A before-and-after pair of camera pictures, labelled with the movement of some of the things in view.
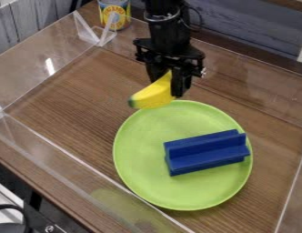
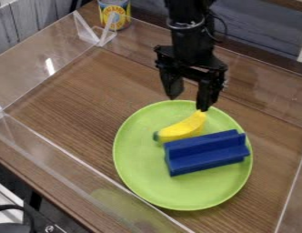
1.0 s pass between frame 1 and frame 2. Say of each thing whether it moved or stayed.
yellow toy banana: moved
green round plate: stayed
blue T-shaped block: stayed
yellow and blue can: stayed
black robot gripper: moved
